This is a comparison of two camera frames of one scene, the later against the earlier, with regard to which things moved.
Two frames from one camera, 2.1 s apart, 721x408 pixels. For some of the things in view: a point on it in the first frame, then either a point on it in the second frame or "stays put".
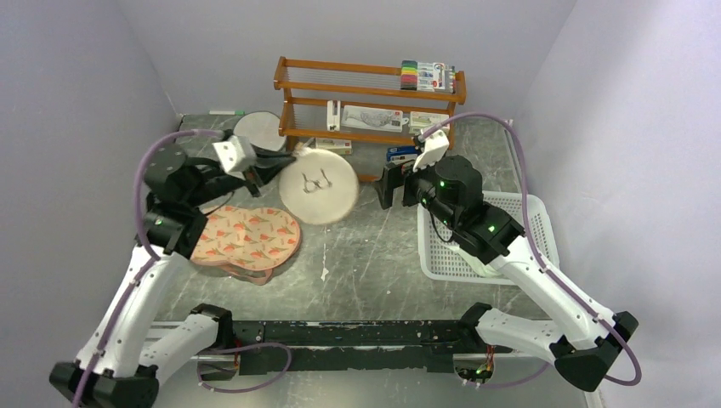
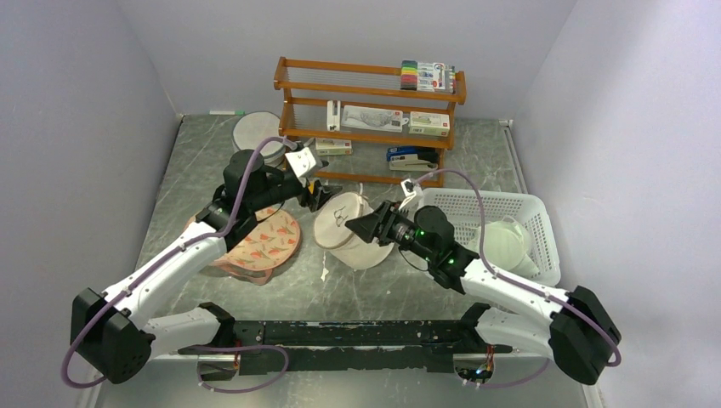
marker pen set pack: [429, 76] stays put
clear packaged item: [372, 119] stays put
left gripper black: [276, 162] → [321, 195]
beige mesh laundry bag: [317, 187] → [348, 247]
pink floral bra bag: [247, 244] stays put
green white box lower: [338, 145] stays put
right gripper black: [394, 177] → [378, 224]
